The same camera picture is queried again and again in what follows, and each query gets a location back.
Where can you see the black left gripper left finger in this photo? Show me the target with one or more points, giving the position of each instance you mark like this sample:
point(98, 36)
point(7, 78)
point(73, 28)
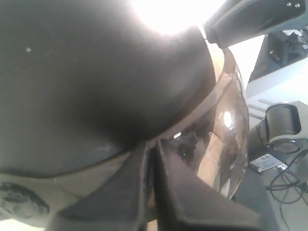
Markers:
point(120, 204)

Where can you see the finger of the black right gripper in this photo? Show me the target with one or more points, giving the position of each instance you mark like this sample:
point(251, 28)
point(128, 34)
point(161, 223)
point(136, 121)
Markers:
point(239, 20)

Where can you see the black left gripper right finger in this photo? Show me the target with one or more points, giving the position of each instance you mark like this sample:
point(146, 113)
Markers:
point(186, 203)

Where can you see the black helmet with tinted visor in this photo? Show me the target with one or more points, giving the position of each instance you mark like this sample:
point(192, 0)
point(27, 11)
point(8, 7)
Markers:
point(83, 82)

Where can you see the dark equipment on white table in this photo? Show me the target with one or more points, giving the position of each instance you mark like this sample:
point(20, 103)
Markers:
point(287, 47)

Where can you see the grey box with label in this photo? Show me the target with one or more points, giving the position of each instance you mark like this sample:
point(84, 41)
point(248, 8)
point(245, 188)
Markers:
point(265, 163)

